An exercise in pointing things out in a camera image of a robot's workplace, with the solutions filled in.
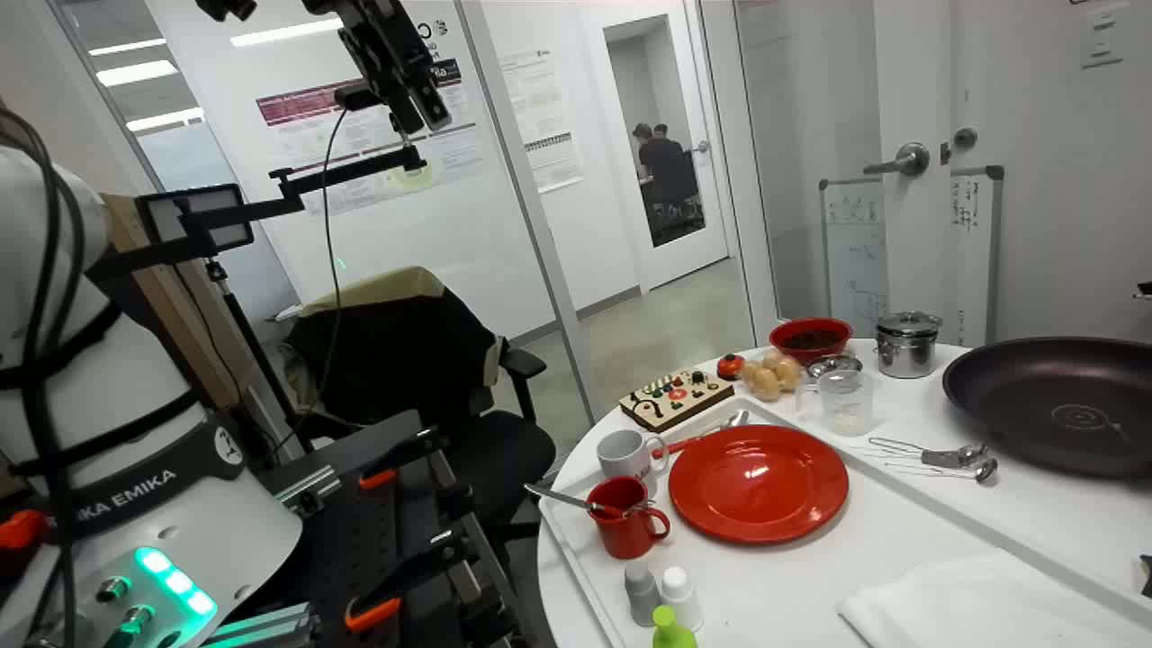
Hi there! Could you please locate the red mug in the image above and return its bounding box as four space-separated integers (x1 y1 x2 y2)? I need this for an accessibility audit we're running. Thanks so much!
583 471 673 561

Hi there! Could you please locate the clear glass jar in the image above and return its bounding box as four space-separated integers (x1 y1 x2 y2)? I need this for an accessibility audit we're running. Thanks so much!
810 354 880 438

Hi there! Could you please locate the metal whisk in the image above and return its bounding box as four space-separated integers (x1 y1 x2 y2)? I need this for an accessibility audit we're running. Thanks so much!
863 432 1002 491

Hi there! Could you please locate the silver door lock knob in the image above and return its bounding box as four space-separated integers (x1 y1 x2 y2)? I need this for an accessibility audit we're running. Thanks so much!
935 127 982 169

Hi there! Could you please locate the white mug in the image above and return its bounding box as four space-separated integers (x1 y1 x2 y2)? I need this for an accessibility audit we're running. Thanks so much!
593 425 667 482

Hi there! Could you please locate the black overhead camera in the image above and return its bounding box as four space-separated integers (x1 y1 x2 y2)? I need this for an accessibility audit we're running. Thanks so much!
195 0 463 137

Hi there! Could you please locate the gray shaker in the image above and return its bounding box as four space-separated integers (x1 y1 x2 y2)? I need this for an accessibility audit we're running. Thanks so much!
623 561 667 631

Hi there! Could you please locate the red bowl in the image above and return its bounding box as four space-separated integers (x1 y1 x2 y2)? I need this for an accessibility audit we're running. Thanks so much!
768 313 857 367

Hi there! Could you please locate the black clamp stand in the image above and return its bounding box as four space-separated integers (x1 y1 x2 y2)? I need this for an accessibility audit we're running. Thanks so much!
239 405 532 648

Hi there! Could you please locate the small whiteboard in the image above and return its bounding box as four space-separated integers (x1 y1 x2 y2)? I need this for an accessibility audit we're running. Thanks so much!
949 163 1009 354
817 174 893 337

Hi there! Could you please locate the beige bread roll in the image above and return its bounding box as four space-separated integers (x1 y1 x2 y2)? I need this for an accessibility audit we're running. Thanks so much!
741 362 784 405
768 350 810 391

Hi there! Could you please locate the silver door handle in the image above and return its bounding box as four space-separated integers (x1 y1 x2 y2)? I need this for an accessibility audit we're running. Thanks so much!
861 141 931 179

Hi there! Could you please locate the green plastic bottle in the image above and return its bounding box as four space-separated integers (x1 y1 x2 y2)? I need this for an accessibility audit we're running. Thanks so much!
649 600 703 648

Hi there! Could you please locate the silver knife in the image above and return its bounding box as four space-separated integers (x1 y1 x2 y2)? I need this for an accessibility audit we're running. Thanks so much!
523 477 615 518

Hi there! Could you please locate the dark frying pan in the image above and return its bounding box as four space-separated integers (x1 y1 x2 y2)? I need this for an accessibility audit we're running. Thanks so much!
939 335 1152 482

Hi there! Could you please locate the red plate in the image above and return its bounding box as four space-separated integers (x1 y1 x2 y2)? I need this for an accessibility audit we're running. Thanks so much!
667 421 855 549

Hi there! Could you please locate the person in dark clothes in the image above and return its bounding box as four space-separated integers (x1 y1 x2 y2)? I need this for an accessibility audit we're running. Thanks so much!
630 117 708 247

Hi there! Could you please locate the black office chair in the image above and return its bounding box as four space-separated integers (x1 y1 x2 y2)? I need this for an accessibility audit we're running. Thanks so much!
277 297 563 648

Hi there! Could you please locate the small steel pot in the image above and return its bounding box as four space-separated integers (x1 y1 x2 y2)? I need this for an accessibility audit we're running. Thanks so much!
874 308 946 380

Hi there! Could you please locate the pink wall sign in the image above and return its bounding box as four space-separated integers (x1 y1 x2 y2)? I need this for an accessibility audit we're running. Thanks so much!
255 81 345 131

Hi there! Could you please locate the white towel with red stripes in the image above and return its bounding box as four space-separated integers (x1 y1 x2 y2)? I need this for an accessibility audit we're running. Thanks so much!
834 549 1152 648

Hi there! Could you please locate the white shaker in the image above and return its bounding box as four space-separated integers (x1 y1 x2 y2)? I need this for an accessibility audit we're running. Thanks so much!
659 561 697 609

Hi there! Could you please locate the dark jacket with beige lining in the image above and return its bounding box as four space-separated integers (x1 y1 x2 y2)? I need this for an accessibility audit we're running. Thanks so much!
280 263 515 437

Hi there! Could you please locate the sushi board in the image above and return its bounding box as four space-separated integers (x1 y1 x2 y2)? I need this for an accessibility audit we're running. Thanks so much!
615 367 739 437

